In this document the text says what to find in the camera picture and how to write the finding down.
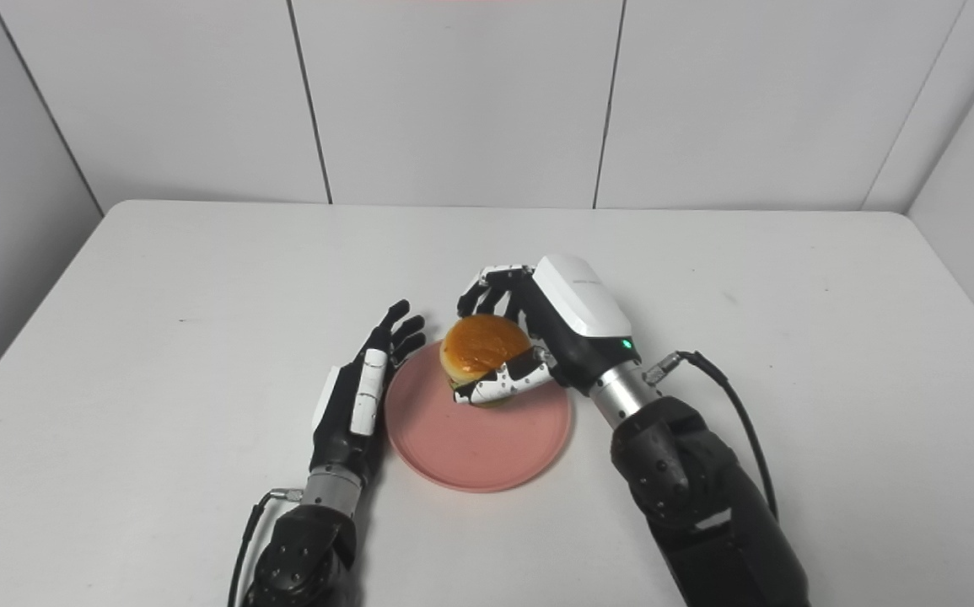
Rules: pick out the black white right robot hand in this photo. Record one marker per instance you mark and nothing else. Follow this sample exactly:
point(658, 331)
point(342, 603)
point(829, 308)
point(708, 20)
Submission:
point(575, 312)

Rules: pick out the toy hamburger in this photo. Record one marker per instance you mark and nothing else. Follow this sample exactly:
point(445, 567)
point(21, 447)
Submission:
point(482, 341)

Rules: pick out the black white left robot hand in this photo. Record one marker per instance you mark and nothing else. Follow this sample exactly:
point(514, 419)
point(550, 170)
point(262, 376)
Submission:
point(347, 413)

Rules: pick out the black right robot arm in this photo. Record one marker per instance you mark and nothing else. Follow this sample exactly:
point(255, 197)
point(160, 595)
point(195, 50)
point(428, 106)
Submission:
point(689, 497)

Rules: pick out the pink round plate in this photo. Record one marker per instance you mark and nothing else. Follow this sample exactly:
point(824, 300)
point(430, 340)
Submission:
point(474, 443)

